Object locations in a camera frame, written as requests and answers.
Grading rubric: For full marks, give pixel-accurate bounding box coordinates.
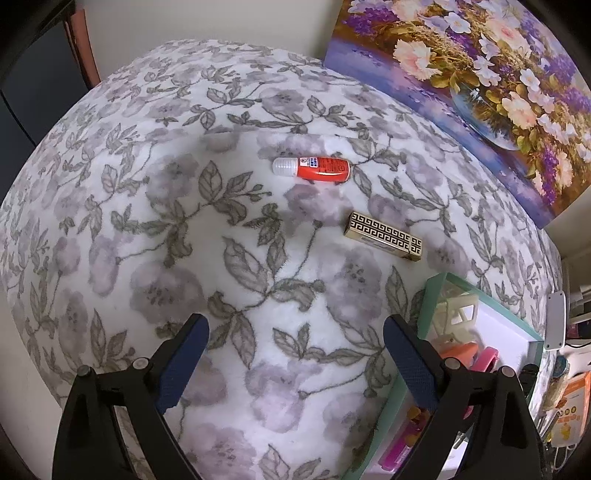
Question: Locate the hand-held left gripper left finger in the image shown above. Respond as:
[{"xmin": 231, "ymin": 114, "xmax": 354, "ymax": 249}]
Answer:
[{"xmin": 52, "ymin": 313, "xmax": 211, "ymax": 480}]

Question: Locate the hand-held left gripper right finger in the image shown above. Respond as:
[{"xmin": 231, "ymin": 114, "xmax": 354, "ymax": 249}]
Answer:
[{"xmin": 383, "ymin": 314, "xmax": 548, "ymax": 480}]

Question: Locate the cream hair claw clip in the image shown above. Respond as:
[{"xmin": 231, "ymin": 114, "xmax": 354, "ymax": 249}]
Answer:
[{"xmin": 434, "ymin": 295, "xmax": 478, "ymax": 337}]

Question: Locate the pink watch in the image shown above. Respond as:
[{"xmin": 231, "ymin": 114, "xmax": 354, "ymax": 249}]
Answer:
[{"xmin": 462, "ymin": 348, "xmax": 502, "ymax": 418}]

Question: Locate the purple lighter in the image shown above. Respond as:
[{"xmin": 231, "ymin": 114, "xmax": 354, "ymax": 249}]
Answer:
[{"xmin": 379, "ymin": 418, "xmax": 423, "ymax": 472}]

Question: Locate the teal storage box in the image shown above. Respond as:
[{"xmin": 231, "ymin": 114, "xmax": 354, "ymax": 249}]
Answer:
[{"xmin": 342, "ymin": 272, "xmax": 546, "ymax": 480}]

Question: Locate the gold patterned lighter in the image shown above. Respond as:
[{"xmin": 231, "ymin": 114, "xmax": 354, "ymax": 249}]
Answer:
[{"xmin": 344, "ymin": 211, "xmax": 424, "ymax": 262}]

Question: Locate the white plastic device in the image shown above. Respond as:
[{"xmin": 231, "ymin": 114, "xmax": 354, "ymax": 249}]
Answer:
[{"xmin": 544, "ymin": 291, "xmax": 568, "ymax": 352}]

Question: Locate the floral blanket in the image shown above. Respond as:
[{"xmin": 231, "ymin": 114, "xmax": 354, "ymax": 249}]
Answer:
[{"xmin": 0, "ymin": 39, "xmax": 564, "ymax": 480}]

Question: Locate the orange packet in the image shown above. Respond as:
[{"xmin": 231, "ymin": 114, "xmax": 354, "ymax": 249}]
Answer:
[{"xmin": 551, "ymin": 371, "xmax": 591, "ymax": 448}]

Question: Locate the orange glue bottle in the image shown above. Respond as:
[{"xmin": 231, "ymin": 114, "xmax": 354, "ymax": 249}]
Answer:
[{"xmin": 271, "ymin": 156, "xmax": 352, "ymax": 184}]

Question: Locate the floral painting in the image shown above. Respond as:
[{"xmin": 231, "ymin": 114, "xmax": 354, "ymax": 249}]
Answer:
[{"xmin": 323, "ymin": 0, "xmax": 591, "ymax": 229}]

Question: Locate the dark cabinet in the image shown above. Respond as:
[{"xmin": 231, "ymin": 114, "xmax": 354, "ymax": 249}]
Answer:
[{"xmin": 0, "ymin": 0, "xmax": 100, "ymax": 153}]

